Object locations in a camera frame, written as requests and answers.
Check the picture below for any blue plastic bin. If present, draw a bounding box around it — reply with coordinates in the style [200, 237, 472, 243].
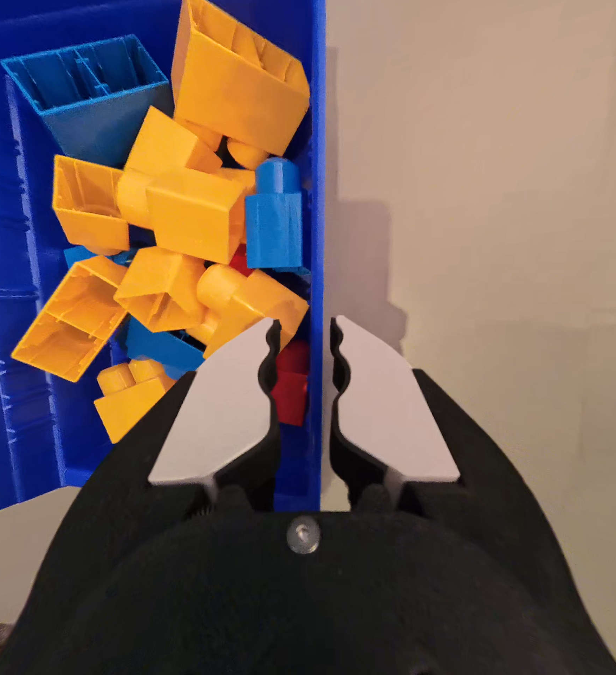
[0, 0, 327, 520]

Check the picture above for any blue mega block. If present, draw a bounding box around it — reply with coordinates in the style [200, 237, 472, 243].
[64, 245, 135, 267]
[0, 34, 174, 169]
[123, 316, 206, 372]
[245, 157, 304, 271]

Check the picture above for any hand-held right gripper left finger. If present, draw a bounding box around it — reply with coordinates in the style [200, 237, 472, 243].
[147, 318, 282, 502]

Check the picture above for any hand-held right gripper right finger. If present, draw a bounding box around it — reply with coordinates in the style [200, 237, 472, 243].
[330, 315, 461, 494]

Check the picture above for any pile of orange mega blocks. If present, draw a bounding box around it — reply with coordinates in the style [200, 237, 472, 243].
[12, 0, 311, 445]

